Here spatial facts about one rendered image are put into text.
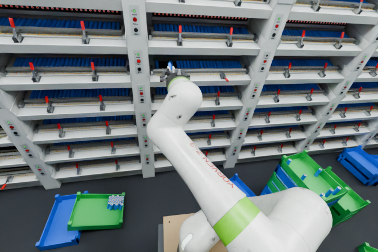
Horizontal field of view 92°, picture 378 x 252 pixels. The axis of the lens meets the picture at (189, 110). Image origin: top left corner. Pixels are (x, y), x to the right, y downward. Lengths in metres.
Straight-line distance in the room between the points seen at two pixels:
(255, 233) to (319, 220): 0.17
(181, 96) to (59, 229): 1.29
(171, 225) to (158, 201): 0.44
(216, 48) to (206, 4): 0.21
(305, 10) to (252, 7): 0.29
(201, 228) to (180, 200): 0.71
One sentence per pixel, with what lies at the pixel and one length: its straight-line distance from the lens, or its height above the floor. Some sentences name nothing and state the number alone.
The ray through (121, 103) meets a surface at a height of 0.71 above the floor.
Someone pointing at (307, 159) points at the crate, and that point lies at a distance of 1.49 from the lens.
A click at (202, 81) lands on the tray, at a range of 1.07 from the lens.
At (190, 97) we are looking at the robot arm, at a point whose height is 1.07.
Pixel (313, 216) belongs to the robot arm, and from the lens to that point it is 0.57.
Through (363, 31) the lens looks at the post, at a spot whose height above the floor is 1.16.
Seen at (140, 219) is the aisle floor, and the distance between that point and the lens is 1.48.
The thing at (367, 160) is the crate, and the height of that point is 0.08.
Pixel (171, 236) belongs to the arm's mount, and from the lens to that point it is 1.09.
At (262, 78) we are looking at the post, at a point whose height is 0.88.
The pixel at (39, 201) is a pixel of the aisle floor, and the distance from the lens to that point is 1.77.
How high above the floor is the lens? 1.35
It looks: 36 degrees down
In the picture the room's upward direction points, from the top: 5 degrees clockwise
